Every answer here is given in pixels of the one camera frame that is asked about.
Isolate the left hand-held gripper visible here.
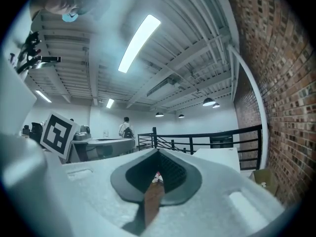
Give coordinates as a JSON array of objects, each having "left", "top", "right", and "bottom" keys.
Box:
[{"left": 39, "top": 111, "right": 80, "bottom": 158}]

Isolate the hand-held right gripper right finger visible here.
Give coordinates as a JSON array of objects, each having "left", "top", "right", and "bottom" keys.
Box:
[{"left": 145, "top": 149, "right": 287, "bottom": 237}]

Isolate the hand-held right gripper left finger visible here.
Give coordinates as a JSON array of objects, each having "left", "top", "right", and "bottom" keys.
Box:
[{"left": 46, "top": 149, "right": 160, "bottom": 237}]

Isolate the grey machine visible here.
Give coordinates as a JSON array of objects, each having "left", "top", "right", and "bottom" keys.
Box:
[{"left": 73, "top": 124, "right": 92, "bottom": 141}]

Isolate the black equipment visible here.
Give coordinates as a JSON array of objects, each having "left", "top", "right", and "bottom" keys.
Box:
[{"left": 21, "top": 121, "right": 47, "bottom": 141}]

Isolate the white table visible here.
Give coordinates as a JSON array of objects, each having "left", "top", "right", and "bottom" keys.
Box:
[{"left": 192, "top": 147, "right": 241, "bottom": 174}]

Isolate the grey desk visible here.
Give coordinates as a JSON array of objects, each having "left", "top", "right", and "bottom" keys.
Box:
[{"left": 67, "top": 136, "right": 136, "bottom": 163}]

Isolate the cardboard box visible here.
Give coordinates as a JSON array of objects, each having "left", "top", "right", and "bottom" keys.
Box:
[{"left": 249, "top": 167, "right": 280, "bottom": 198}]

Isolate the black metal railing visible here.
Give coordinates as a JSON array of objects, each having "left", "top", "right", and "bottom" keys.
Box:
[{"left": 137, "top": 124, "right": 263, "bottom": 170}]

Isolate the blue face mask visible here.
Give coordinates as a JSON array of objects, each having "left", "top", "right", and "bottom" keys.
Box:
[{"left": 61, "top": 12, "right": 79, "bottom": 24}]

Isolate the long ceiling light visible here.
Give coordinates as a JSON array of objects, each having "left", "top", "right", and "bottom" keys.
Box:
[{"left": 118, "top": 14, "right": 161, "bottom": 74}]

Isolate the white curved pipe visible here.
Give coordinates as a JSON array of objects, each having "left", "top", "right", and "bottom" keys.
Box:
[{"left": 226, "top": 42, "right": 270, "bottom": 135}]

